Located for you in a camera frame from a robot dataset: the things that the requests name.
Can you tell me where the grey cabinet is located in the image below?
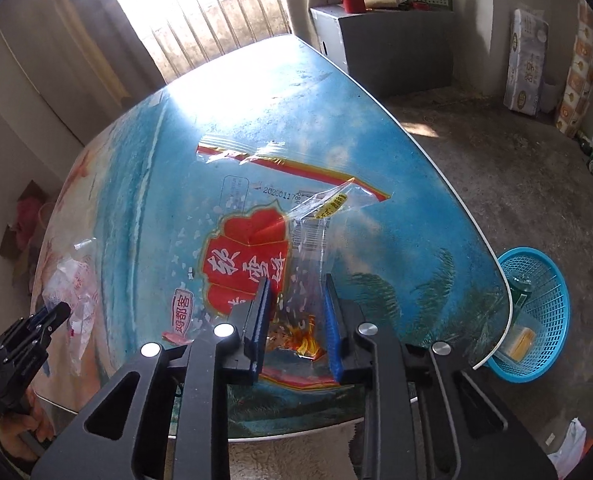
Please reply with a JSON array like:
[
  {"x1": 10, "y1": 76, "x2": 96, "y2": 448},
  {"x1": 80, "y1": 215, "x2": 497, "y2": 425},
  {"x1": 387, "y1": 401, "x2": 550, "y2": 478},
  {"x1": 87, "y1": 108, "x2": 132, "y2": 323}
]
[{"x1": 310, "y1": 4, "x2": 454, "y2": 98}]

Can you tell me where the small clear snack packet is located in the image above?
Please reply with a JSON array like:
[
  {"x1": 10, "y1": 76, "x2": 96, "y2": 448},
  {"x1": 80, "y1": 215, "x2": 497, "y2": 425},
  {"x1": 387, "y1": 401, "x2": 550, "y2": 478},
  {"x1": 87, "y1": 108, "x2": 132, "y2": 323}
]
[{"x1": 269, "y1": 177, "x2": 357, "y2": 363}]

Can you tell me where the window metal grille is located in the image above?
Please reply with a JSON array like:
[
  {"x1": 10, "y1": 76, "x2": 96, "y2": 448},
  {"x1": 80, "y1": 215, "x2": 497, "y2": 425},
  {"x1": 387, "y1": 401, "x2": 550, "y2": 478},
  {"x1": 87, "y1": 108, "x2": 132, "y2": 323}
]
[{"x1": 126, "y1": 0, "x2": 292, "y2": 86}]

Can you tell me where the blue mesh waste basket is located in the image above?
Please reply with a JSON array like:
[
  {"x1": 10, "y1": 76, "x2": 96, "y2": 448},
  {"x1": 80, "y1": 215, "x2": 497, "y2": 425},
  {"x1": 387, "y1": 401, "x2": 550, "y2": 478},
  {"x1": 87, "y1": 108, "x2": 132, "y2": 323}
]
[{"x1": 481, "y1": 246, "x2": 570, "y2": 383}]

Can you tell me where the toilet paper pack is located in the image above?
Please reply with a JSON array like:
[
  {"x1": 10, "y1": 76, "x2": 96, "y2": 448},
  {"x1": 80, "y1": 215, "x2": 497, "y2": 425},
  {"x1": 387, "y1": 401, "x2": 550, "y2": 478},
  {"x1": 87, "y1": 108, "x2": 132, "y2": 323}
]
[{"x1": 503, "y1": 8, "x2": 549, "y2": 116}]

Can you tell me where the white fluffy blanket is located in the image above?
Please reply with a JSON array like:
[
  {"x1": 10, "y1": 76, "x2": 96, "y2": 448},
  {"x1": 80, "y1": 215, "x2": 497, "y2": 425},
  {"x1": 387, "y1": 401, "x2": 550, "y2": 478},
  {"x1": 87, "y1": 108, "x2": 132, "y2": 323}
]
[{"x1": 226, "y1": 420, "x2": 377, "y2": 480}]

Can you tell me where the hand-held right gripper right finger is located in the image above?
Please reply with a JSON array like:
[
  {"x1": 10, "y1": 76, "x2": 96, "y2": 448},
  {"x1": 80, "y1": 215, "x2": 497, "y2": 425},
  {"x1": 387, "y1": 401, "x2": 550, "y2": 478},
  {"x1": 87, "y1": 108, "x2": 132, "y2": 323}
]
[{"x1": 323, "y1": 274, "x2": 559, "y2": 480}]

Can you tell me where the green plastic bottle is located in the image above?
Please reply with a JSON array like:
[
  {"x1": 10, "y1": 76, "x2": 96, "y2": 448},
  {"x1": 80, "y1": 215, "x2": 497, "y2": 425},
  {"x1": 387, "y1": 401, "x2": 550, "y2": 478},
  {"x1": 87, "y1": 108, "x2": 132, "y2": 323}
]
[{"x1": 506, "y1": 272, "x2": 537, "y2": 311}]

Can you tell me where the rolled patterned mat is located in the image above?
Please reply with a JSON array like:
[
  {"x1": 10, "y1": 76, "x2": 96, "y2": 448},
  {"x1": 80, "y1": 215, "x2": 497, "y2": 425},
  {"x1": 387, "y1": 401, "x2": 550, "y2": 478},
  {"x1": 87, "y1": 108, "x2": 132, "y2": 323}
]
[{"x1": 555, "y1": 2, "x2": 593, "y2": 138}]

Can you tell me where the large clear red-print bag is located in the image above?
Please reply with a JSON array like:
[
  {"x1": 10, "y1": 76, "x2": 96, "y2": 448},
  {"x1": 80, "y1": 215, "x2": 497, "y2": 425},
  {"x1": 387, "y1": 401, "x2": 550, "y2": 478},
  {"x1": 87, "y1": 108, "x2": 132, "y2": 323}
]
[{"x1": 162, "y1": 135, "x2": 394, "y2": 392}]

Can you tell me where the yellow white medicine box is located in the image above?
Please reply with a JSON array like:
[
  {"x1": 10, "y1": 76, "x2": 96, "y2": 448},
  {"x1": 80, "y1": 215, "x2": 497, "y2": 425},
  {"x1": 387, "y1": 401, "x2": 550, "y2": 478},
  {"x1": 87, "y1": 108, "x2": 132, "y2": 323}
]
[{"x1": 496, "y1": 322, "x2": 537, "y2": 363}]

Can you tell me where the pink cloth bag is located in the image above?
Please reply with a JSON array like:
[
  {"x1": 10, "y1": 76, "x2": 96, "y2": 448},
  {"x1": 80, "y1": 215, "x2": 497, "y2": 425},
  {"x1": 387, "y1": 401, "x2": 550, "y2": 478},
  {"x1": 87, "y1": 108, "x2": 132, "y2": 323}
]
[{"x1": 16, "y1": 197, "x2": 46, "y2": 252}]

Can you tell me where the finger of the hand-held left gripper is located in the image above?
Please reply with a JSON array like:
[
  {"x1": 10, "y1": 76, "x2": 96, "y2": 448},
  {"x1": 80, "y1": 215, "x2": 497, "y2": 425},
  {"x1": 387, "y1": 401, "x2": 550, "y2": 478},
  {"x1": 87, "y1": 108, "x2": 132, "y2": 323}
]
[
  {"x1": 0, "y1": 317, "x2": 61, "y2": 362},
  {"x1": 24, "y1": 301, "x2": 72, "y2": 332}
]

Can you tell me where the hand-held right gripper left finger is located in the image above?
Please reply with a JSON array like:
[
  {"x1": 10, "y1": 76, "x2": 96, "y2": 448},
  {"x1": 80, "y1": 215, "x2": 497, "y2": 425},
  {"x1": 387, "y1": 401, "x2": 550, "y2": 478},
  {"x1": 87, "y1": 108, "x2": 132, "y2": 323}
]
[{"x1": 31, "y1": 276, "x2": 273, "y2": 480}]

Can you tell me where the white plastic bag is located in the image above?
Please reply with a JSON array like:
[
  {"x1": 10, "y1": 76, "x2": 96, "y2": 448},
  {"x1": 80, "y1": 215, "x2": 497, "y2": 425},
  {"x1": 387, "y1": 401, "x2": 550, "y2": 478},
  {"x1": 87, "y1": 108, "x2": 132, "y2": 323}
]
[{"x1": 547, "y1": 417, "x2": 589, "y2": 467}]

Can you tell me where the red-white plastic bag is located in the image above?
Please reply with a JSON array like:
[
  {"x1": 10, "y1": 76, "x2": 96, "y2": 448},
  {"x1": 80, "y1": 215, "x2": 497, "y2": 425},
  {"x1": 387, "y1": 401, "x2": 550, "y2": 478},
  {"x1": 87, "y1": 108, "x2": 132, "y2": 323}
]
[{"x1": 41, "y1": 255, "x2": 100, "y2": 376}]

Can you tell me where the person's left hand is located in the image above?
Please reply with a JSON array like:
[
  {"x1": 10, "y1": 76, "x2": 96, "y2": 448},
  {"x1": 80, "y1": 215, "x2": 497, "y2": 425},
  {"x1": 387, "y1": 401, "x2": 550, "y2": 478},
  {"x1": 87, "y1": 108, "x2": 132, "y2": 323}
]
[{"x1": 0, "y1": 400, "x2": 57, "y2": 463}]

